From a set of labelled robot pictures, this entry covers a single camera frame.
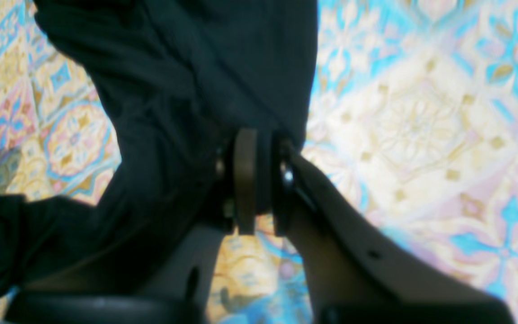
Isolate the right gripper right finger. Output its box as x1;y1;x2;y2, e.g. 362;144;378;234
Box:
272;135;514;324

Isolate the black t-shirt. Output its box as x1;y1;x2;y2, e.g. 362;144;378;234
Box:
0;0;318;297

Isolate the patterned tablecloth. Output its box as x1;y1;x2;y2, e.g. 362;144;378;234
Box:
0;0;518;322

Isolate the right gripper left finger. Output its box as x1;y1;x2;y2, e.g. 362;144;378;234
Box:
5;129;257;324

